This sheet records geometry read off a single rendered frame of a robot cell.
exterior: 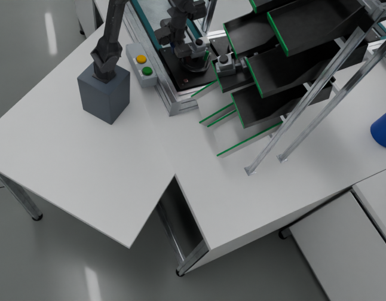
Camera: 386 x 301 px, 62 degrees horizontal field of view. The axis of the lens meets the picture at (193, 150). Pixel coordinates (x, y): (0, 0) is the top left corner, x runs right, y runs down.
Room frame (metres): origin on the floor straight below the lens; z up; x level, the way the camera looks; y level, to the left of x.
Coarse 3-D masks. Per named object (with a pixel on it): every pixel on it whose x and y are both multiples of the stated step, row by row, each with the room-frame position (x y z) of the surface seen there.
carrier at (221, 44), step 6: (222, 36) 1.26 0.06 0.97; (210, 42) 1.20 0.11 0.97; (216, 42) 1.21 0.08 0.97; (222, 42) 1.23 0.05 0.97; (228, 42) 1.24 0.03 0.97; (216, 48) 1.17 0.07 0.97; (222, 48) 1.19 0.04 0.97; (228, 48) 1.18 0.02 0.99; (216, 54) 1.15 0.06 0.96; (222, 54) 1.15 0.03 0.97
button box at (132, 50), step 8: (128, 48) 0.99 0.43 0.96; (136, 48) 1.00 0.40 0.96; (128, 56) 0.97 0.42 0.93; (136, 56) 0.96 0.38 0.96; (136, 64) 0.91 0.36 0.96; (144, 64) 0.93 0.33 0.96; (136, 72) 0.90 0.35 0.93; (152, 72) 0.91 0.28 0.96; (144, 80) 0.86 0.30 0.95; (152, 80) 0.88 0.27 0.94
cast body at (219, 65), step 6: (228, 54) 0.83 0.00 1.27; (222, 60) 0.80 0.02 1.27; (228, 60) 0.81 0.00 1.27; (216, 66) 0.81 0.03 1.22; (222, 66) 0.79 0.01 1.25; (228, 66) 0.79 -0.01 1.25; (234, 66) 0.81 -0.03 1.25; (240, 66) 0.83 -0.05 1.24; (222, 72) 0.79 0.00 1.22; (228, 72) 0.80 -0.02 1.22; (234, 72) 0.81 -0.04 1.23
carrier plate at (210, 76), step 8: (160, 48) 1.04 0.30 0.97; (168, 48) 1.06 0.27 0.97; (208, 48) 1.15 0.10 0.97; (168, 56) 1.02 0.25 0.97; (176, 56) 1.04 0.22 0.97; (208, 56) 1.11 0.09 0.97; (168, 64) 0.97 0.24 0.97; (176, 64) 0.99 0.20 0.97; (176, 72) 0.95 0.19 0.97; (184, 72) 0.96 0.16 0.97; (208, 72) 1.01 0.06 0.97; (176, 80) 0.91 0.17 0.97; (192, 80) 0.94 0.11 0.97; (200, 80) 0.95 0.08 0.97; (208, 80) 0.97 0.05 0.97; (184, 88) 0.88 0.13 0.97
